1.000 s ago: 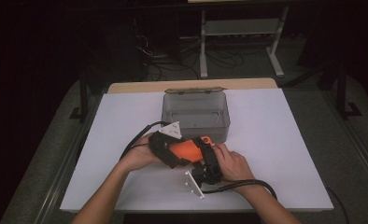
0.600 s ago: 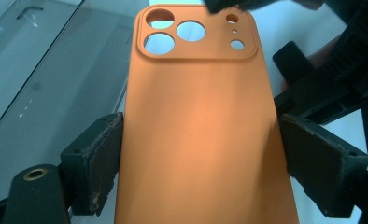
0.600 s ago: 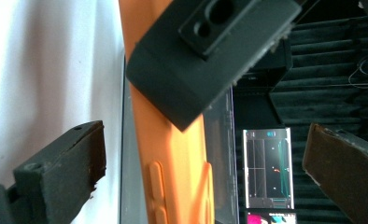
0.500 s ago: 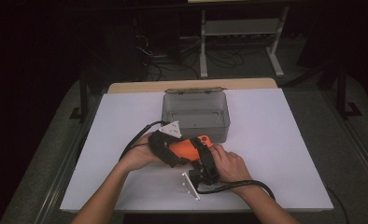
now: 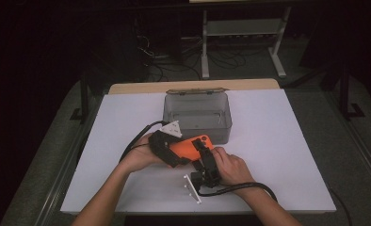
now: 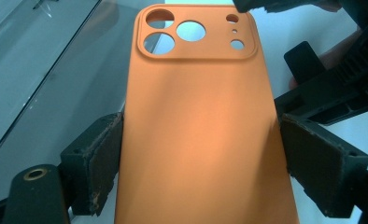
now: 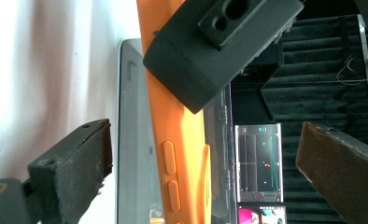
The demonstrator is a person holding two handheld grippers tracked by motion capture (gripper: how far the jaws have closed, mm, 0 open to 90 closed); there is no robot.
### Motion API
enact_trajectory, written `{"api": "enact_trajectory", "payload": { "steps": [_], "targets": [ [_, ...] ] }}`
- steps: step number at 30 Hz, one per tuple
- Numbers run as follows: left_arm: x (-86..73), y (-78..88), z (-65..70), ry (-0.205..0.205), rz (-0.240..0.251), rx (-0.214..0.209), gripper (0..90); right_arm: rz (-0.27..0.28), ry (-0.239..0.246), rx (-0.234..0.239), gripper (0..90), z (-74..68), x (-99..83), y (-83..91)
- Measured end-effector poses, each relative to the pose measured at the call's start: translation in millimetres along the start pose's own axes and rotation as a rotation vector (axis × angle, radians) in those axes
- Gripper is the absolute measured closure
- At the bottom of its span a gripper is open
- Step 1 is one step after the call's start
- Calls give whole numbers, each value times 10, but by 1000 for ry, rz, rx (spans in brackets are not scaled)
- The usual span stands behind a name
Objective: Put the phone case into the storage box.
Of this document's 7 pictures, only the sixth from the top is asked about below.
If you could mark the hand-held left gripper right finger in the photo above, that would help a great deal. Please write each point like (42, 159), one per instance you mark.
(325, 168)

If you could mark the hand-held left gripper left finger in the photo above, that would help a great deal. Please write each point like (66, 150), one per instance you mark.
(92, 161)

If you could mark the grey translucent plastic box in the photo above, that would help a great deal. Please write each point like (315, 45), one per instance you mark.
(48, 77)

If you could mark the orange phone case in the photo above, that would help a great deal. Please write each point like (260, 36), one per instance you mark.
(204, 124)

